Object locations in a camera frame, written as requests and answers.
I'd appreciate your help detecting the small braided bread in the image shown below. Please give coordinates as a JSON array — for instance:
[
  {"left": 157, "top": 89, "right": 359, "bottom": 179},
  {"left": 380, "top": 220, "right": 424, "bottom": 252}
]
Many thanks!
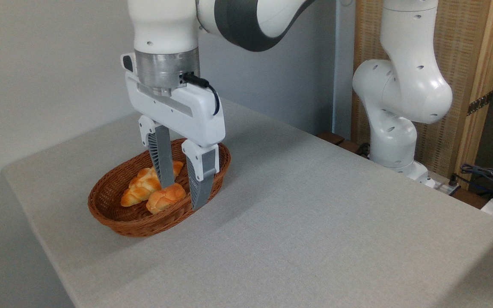
[{"left": 146, "top": 183, "right": 187, "bottom": 215}]

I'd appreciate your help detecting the long braided bread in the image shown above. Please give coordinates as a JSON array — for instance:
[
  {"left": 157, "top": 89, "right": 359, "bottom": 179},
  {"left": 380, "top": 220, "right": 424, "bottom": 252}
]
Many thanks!
[{"left": 121, "top": 160, "right": 184, "bottom": 207}]

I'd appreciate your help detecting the metal screen hinge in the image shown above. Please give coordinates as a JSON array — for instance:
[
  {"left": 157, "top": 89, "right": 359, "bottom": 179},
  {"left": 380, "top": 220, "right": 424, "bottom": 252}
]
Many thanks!
[{"left": 467, "top": 91, "right": 493, "bottom": 116}]

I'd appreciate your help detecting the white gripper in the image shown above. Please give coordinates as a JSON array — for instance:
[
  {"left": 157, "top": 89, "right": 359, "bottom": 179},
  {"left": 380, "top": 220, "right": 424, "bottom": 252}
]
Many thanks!
[{"left": 121, "top": 53, "right": 226, "bottom": 210}]

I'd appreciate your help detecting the dark cable bundle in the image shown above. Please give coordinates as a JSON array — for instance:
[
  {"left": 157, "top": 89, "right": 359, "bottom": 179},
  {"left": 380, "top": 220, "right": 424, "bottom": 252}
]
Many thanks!
[{"left": 450, "top": 163, "right": 493, "bottom": 201}]

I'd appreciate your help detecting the white power strip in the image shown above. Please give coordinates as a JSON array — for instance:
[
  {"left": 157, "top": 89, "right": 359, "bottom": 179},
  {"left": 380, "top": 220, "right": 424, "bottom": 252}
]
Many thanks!
[{"left": 426, "top": 178, "right": 462, "bottom": 196}]

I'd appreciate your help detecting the brown wicker basket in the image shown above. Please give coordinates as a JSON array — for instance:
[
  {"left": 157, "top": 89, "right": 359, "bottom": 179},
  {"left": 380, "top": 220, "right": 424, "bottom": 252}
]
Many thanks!
[{"left": 88, "top": 138, "right": 232, "bottom": 238}]

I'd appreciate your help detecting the wooden woven folding screen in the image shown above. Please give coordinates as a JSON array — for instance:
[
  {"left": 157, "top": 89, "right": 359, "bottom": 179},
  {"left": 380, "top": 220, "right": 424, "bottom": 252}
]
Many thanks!
[{"left": 351, "top": 0, "right": 493, "bottom": 191}]

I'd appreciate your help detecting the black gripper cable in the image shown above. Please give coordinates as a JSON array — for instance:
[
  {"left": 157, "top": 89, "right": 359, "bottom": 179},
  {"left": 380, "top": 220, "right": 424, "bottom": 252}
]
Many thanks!
[{"left": 181, "top": 72, "right": 220, "bottom": 116}]

